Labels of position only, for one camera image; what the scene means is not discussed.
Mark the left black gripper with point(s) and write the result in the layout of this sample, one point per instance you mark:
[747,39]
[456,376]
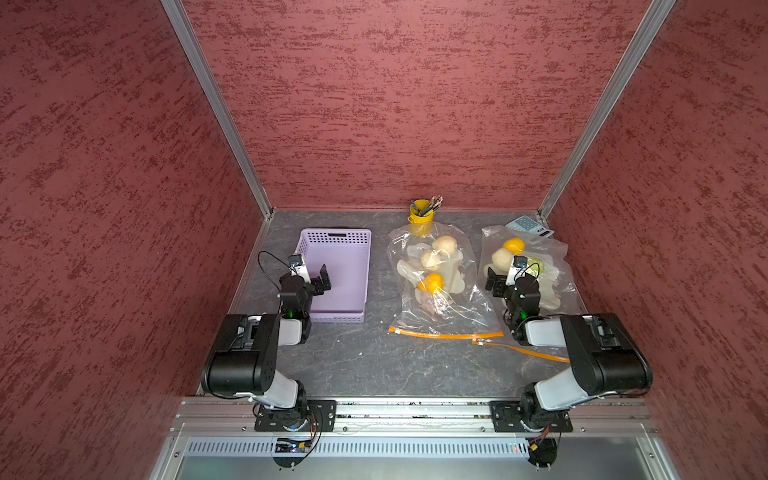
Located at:
[324,278]

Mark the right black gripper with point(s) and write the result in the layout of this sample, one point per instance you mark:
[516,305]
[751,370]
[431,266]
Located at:
[498,280]

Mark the clear zip-top bag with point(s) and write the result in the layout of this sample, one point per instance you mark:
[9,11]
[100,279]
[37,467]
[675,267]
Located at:
[462,311]
[558,292]

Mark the yellow pear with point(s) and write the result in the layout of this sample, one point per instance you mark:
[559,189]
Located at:
[432,284]

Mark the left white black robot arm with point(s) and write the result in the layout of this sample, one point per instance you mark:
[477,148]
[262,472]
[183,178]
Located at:
[242,364]

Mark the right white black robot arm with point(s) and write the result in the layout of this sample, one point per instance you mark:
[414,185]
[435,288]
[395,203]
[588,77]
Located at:
[603,358]

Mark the yellow fruit in right bag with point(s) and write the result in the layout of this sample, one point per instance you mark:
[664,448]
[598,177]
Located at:
[516,246]

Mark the green pear in right bag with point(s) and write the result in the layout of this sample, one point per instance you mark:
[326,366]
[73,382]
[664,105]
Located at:
[535,266]

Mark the beige round fruit left bag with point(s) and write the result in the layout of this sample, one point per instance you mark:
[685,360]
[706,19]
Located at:
[446,244]

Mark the lilac perforated plastic basket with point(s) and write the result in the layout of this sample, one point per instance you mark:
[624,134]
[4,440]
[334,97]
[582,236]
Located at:
[346,255]

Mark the grey calculator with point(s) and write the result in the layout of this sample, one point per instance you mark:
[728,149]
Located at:
[529,225]

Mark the yellow pen cup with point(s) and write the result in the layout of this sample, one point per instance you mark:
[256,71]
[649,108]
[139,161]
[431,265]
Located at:
[420,220]

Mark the pens in cup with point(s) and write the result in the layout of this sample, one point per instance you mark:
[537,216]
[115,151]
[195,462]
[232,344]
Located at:
[431,205]

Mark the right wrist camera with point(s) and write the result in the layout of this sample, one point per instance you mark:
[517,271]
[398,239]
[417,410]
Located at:
[517,268]

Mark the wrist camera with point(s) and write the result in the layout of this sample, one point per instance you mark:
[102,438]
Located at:
[297,265]
[517,268]

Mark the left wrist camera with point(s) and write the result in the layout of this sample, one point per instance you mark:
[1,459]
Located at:
[297,265]

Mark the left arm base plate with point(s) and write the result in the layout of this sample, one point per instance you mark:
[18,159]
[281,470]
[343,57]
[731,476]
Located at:
[306,417]

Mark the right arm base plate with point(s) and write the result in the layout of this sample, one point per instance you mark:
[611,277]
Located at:
[522,417]

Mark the aluminium front rail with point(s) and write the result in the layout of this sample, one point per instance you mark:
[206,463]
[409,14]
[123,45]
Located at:
[412,416]

